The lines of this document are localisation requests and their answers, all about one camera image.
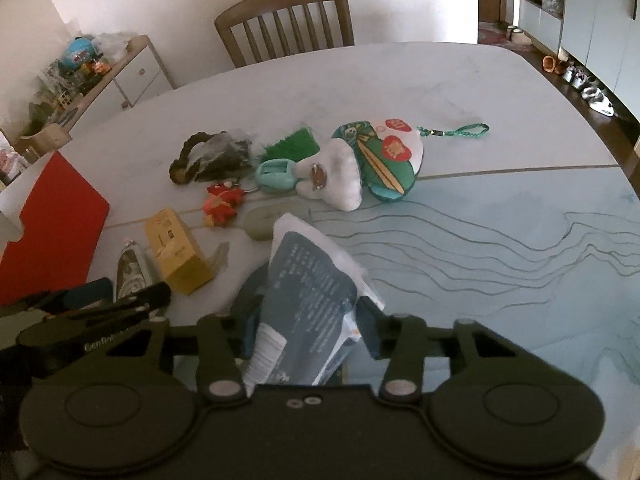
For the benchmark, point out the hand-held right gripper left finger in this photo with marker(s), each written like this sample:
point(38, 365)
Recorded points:
point(250, 300)

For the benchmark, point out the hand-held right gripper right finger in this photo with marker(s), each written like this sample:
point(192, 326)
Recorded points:
point(371, 327)

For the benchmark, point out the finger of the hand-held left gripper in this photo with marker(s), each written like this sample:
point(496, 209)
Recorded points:
point(147, 294)
point(95, 289)

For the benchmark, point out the blue and white plastic packet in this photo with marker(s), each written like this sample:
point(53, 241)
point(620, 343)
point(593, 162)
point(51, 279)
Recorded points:
point(310, 285)

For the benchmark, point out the clear bag of dark bits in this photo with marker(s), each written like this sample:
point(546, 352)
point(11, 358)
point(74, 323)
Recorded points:
point(225, 158)

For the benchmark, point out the yellow cardboard box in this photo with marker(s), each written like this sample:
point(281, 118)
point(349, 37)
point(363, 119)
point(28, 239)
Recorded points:
point(175, 250)

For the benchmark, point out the red and white cardboard box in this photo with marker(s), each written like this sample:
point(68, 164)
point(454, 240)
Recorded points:
point(55, 230)

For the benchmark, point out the grey oval object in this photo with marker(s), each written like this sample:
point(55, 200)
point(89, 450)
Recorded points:
point(264, 221)

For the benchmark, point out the teal plastic clip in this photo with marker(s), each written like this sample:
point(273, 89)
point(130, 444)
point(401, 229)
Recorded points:
point(274, 176)

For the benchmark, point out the brown fabric scrunchie band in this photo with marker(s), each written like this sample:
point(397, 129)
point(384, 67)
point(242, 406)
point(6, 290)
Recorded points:
point(179, 170)

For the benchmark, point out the white plush toy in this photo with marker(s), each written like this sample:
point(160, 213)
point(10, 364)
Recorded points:
point(341, 181)

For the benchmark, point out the light wooden stool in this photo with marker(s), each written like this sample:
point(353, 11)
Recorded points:
point(45, 139)

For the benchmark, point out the green tassel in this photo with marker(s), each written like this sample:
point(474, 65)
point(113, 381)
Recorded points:
point(292, 147)

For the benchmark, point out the pile of small toys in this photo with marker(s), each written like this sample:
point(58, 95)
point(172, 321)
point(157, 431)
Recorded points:
point(65, 87)

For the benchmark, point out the white sideboard with wooden top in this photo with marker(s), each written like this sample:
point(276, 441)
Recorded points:
point(140, 80)

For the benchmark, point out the blue round toy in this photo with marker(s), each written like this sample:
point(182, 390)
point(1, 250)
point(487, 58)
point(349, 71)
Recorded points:
point(80, 51)

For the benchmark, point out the clear plastic bag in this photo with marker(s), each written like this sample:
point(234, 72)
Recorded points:
point(114, 45)

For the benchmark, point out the red floor mat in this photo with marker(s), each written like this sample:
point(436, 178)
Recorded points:
point(492, 37)

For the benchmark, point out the orange slippers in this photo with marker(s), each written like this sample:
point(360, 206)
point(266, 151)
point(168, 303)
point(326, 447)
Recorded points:
point(551, 64)

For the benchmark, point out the white shoes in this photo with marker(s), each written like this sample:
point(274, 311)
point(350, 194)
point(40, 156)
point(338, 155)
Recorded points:
point(600, 101)

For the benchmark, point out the grey shoes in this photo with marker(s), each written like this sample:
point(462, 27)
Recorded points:
point(575, 78)

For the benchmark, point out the pale blue wall cabinet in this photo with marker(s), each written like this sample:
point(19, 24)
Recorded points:
point(600, 20)

